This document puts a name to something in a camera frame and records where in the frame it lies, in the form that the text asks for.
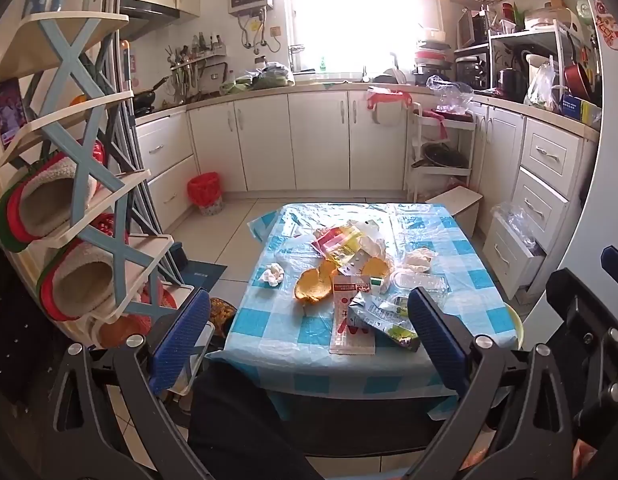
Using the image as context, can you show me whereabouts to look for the person's right hand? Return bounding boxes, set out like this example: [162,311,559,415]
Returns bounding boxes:
[571,437,600,480]

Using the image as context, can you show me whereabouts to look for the bright kitchen window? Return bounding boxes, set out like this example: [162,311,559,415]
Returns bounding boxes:
[284,0,445,73]

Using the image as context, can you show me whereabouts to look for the plastic bag of vegetables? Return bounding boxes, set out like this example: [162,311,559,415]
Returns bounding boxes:
[526,65,562,111]

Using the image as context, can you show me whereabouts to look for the white door base cabinets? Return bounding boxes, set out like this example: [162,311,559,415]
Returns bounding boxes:
[186,87,410,196]

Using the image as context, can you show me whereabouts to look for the white two drawer cabinet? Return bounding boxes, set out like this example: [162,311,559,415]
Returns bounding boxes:
[134,110,200,231]

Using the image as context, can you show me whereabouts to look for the silver microwave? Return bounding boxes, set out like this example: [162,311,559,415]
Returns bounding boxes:
[458,10,491,50]

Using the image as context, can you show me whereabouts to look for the white trolley rack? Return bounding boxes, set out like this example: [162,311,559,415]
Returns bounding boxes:
[406,102,477,202]

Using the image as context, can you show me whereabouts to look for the yellow plastic basin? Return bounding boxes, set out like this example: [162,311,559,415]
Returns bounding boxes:
[504,302,526,351]

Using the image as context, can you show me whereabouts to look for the dark blue plastic tray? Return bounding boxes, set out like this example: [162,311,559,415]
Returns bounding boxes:
[181,260,229,292]

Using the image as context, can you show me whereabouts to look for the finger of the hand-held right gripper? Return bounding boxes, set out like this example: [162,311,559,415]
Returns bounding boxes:
[600,245,618,283]
[545,267,618,453]

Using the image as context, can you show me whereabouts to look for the white electric kettle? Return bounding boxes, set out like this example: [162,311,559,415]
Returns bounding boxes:
[526,54,554,86]

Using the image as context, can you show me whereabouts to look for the white countertop shelf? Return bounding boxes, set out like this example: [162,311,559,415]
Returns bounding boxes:
[489,20,594,106]

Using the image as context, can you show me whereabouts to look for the white low stool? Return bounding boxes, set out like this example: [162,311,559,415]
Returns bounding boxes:
[426,186,482,236]

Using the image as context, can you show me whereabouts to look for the clear plastic bag in drawer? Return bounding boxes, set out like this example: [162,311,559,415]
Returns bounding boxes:
[491,202,540,251]

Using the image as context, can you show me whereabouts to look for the stack of pots and bowls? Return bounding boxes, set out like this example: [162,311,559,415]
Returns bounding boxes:
[414,27,452,86]

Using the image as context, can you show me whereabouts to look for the patterned snack bag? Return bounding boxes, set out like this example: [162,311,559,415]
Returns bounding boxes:
[209,297,237,336]

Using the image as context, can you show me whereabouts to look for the black toaster oven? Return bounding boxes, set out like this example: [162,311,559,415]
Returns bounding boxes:
[455,52,491,88]

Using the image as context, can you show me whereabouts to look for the kitchen utensil rack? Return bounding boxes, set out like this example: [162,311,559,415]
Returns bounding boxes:
[165,34,227,96]

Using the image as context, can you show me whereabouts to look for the clear crumpled plastic bag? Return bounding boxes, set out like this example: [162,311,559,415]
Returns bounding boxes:
[426,75,474,113]

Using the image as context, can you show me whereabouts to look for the silver blister pack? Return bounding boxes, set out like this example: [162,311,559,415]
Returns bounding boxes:
[346,247,370,276]

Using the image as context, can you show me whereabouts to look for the green vegetables pile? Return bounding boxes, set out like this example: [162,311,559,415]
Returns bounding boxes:
[221,62,295,93]

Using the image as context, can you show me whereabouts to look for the purple picture card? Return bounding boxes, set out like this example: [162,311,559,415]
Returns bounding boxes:
[0,79,27,148]

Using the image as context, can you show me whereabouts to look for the blue white checked tablecloth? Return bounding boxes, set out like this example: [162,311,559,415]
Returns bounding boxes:
[206,202,512,421]

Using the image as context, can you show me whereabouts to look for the white paper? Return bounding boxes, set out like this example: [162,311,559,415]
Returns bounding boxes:
[404,247,440,273]

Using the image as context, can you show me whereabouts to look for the black frying pan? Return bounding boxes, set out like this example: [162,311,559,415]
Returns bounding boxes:
[133,77,170,110]

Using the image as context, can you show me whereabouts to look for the black range hood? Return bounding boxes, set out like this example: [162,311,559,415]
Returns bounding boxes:
[120,0,181,41]

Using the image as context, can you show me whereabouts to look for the grey metal door frame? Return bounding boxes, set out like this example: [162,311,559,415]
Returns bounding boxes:
[102,0,155,241]

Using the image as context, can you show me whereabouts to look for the black wok with lid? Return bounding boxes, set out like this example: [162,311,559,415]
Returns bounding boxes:
[421,142,467,168]

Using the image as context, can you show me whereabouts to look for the red green plush slipper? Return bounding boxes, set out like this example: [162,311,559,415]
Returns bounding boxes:
[0,152,107,253]
[36,237,130,321]

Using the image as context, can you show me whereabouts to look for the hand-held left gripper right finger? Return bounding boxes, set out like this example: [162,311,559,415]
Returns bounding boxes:
[408,287,584,480]

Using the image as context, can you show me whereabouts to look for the bin with red bag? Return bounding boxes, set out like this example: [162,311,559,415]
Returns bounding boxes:
[186,172,225,216]

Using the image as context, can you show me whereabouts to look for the white tissue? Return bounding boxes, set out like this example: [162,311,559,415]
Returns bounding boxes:
[259,262,286,287]

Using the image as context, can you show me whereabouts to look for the white red sachet packet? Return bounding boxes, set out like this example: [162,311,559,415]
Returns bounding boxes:
[330,274,377,356]

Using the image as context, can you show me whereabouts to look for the blue white shoe rack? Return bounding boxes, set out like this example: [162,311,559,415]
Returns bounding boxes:
[0,10,210,351]

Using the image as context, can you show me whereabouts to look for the yellow red packaging bag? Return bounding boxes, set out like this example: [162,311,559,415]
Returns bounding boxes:
[311,225,365,263]

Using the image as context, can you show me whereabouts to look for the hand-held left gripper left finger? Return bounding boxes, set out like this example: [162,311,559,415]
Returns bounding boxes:
[44,287,212,480]

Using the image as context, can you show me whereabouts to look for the white plastic bag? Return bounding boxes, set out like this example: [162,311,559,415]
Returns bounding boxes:
[349,220,390,261]

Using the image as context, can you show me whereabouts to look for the clear plastic container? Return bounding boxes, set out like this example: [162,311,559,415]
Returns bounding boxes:
[389,270,450,306]

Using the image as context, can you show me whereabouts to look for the white hanging bin red bag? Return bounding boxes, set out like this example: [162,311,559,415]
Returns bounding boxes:
[366,87,415,126]

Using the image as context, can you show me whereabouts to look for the blue cardboard box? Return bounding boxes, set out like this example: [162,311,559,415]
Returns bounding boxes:
[561,94,602,126]

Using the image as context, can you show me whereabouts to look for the red cooking pot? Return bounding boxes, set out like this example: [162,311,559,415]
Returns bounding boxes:
[564,62,592,101]

